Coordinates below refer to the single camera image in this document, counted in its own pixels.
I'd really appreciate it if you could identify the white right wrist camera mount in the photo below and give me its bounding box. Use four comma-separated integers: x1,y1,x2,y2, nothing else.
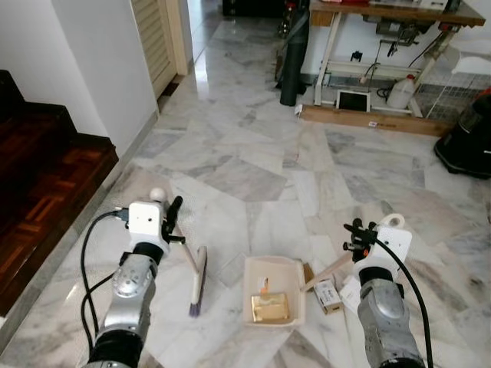
371,213,413,269

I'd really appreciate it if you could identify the tall black cylinder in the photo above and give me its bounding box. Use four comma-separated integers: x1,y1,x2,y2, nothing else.
279,6,311,107

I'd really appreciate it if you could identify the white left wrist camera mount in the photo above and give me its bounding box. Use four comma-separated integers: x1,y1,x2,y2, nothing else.
127,201,166,243

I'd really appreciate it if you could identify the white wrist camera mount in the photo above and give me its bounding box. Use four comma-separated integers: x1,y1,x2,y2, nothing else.
127,201,166,243
371,213,413,269

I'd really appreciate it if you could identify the light louvred wooden door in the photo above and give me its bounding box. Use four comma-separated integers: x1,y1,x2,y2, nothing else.
130,0,190,98

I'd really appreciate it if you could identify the long wooden plank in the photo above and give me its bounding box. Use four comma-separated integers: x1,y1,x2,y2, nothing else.
298,103,455,138

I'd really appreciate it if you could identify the small printed cardboard box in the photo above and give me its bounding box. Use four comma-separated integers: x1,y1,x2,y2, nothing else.
312,279,344,314

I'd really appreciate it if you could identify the white framed tablet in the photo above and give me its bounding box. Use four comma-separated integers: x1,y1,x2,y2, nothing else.
335,88,372,114

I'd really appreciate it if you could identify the wooden hand broom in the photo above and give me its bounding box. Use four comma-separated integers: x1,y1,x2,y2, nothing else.
149,186,209,318

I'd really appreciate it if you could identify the dark wooden staircase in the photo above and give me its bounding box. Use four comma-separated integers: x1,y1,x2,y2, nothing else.
0,69,120,317

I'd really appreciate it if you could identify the black round appliance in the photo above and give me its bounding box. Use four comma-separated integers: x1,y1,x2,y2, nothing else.
433,87,491,179

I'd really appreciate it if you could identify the clear white plastic cover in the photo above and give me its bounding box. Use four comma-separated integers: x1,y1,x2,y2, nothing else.
451,42,491,76

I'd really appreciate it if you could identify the white plastic jug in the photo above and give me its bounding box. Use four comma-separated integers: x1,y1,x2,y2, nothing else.
385,74,420,110

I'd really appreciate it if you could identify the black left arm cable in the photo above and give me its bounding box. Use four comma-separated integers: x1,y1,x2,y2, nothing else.
79,210,130,355

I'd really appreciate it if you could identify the wooden table with white legs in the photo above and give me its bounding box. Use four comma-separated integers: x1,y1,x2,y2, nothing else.
310,0,486,118

